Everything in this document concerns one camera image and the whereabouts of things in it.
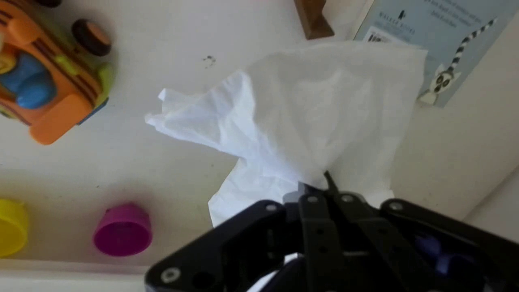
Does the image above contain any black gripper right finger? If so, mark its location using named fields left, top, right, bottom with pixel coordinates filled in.
left=325, top=173, right=448, bottom=292

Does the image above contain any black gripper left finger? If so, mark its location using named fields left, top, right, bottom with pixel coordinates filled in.
left=299, top=187, right=347, bottom=292

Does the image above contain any white paper napkin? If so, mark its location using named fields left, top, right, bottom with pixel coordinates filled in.
left=146, top=43, right=427, bottom=226

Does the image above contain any magenta plastic cup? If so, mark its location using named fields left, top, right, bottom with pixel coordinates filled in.
left=93, top=203, right=153, bottom=257

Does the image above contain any brown wooden block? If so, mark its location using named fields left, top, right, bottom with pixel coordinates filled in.
left=294, top=0, right=334, bottom=41

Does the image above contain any yellow plastic cup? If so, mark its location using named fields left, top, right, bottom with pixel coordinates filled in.
left=0, top=199, right=31, bottom=257

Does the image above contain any orange tiger toy car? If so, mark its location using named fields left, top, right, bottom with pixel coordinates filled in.
left=0, top=0, right=115, bottom=145

